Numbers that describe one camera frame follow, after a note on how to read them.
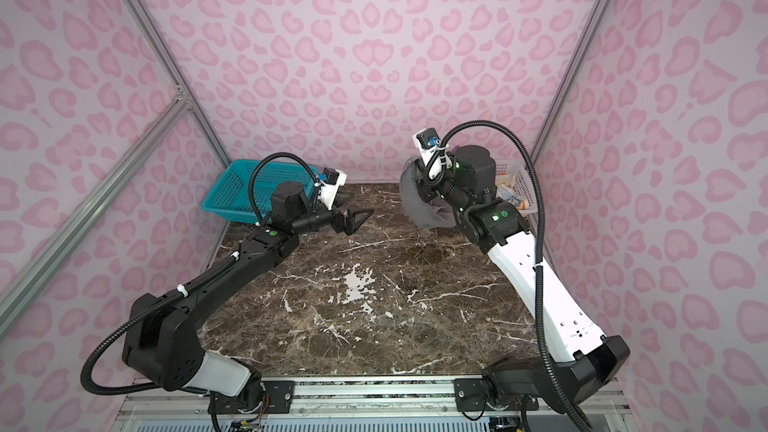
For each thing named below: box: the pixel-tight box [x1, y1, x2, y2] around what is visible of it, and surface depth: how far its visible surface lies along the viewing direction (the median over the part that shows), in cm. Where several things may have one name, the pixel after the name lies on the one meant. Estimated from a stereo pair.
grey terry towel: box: [400, 157, 457, 228], surface depth 77 cm
